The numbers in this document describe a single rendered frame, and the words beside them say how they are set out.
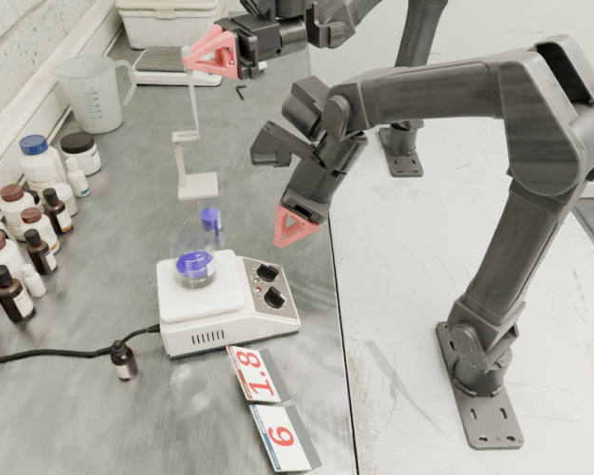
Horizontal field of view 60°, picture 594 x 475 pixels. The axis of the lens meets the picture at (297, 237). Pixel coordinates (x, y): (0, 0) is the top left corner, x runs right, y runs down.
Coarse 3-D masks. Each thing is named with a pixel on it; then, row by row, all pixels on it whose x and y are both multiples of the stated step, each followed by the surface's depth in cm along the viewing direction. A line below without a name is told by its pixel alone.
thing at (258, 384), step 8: (240, 352) 72; (248, 352) 73; (240, 360) 71; (248, 360) 72; (256, 360) 73; (240, 368) 69; (248, 368) 70; (256, 368) 72; (248, 376) 69; (256, 376) 70; (264, 376) 71; (248, 384) 68; (256, 384) 69; (264, 384) 70; (256, 392) 67; (264, 392) 68; (272, 392) 69
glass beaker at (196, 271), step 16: (192, 224) 72; (176, 240) 72; (192, 240) 74; (208, 240) 73; (176, 256) 69; (192, 256) 68; (208, 256) 70; (176, 272) 72; (192, 272) 70; (208, 272) 72; (192, 288) 72; (208, 288) 73
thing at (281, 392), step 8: (256, 352) 75; (264, 352) 75; (232, 360) 70; (264, 360) 74; (272, 360) 74; (264, 368) 73; (272, 368) 73; (272, 376) 72; (280, 376) 72; (240, 384) 67; (272, 384) 71; (280, 384) 71; (280, 392) 70; (288, 392) 70; (256, 400) 66; (264, 400) 67; (272, 400) 68; (280, 400) 69
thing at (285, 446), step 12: (264, 408) 66; (276, 408) 67; (264, 420) 64; (276, 420) 65; (276, 432) 64; (288, 432) 65; (276, 444) 62; (288, 444) 63; (276, 456) 60; (288, 456) 61; (300, 456) 63
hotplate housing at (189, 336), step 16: (240, 256) 81; (240, 272) 79; (160, 320) 72; (192, 320) 71; (208, 320) 71; (224, 320) 72; (240, 320) 72; (256, 320) 73; (272, 320) 74; (288, 320) 76; (176, 336) 71; (192, 336) 72; (208, 336) 73; (224, 336) 74; (240, 336) 75; (256, 336) 76; (272, 336) 77; (176, 352) 73; (192, 352) 75
